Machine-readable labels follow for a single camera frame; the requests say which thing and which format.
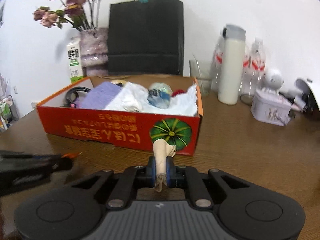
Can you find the brown wooden desktop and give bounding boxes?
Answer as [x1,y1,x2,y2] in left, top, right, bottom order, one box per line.
[0,75,320,240]

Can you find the clear plastic water bottle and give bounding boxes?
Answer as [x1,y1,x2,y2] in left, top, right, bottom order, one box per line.
[241,38,266,98]
[211,37,225,90]

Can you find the white lidded storage box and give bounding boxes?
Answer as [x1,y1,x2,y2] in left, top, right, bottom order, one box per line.
[251,89,293,127]

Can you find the white round camera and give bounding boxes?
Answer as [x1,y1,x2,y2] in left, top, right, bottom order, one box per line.
[261,68,285,95]

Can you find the black paper bag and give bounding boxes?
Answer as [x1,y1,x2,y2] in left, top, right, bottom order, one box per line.
[107,0,185,77]

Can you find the pale green packet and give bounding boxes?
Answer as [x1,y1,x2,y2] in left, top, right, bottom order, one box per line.
[149,82,173,96]

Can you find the clear drinking glass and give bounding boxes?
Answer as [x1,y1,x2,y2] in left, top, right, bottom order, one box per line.
[189,59,213,96]

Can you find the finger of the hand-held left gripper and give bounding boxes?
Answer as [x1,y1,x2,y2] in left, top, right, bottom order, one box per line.
[32,154,74,178]

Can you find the purple mottled vase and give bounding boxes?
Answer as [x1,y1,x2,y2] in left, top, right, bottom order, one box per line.
[79,27,109,77]

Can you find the white thermos bottle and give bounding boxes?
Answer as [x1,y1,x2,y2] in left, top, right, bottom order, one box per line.
[217,24,247,105]

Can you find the black cable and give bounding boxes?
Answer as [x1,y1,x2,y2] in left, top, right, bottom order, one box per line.
[65,87,92,108]

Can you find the white green milk carton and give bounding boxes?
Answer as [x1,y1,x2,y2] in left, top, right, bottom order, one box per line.
[66,37,84,83]

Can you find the small orange item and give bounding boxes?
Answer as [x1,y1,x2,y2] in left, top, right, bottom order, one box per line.
[61,152,83,159]

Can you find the red cardboard box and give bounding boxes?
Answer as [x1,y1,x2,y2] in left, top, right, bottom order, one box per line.
[36,76,203,157]

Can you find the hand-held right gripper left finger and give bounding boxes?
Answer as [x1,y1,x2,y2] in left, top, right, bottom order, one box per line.
[64,156,158,209]

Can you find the white plastic device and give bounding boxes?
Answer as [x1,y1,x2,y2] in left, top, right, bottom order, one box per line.
[294,78,314,98]

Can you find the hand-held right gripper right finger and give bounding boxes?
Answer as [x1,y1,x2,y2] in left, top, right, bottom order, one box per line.
[165,156,250,209]

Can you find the brown paper napkin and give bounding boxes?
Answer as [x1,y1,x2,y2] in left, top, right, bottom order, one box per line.
[152,138,177,192]

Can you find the wire stationery rack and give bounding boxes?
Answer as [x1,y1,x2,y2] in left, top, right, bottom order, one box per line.
[0,74,20,132]

